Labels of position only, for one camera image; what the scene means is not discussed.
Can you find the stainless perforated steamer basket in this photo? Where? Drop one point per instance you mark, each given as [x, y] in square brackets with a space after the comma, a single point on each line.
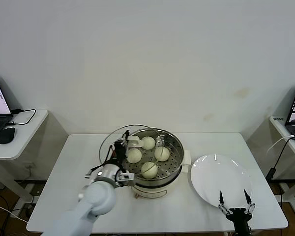
[174, 157]

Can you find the white side table with mouse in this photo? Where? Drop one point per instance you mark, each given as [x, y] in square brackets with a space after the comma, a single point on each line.
[27, 137]

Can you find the black computer mouse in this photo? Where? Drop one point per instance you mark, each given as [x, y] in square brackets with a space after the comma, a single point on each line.
[6, 135]

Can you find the cream electric cooking pot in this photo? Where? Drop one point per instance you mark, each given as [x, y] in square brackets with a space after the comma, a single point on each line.
[157, 191]

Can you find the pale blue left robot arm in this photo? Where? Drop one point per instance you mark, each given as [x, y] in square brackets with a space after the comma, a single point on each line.
[98, 196]

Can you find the white round plate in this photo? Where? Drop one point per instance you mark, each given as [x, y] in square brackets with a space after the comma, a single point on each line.
[221, 177]

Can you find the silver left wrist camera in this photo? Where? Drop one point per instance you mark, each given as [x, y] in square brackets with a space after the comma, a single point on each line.
[126, 179]

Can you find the white steamed baozi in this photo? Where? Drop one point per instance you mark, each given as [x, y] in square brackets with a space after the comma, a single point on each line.
[162, 154]
[149, 170]
[149, 143]
[134, 156]

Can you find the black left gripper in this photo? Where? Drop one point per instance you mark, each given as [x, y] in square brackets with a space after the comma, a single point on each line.
[119, 153]

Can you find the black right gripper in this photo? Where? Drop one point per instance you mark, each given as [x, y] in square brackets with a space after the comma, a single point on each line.
[238, 218]

